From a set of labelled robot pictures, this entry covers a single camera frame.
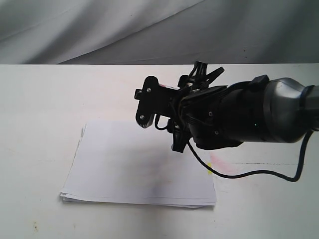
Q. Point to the white paper stack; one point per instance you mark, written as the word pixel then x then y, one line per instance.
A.
pixel 119 162

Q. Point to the grey backdrop cloth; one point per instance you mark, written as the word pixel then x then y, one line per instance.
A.
pixel 158 31

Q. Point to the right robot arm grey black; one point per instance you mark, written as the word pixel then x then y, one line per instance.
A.
pixel 260 110

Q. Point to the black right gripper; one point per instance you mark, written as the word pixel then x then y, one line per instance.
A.
pixel 189 115

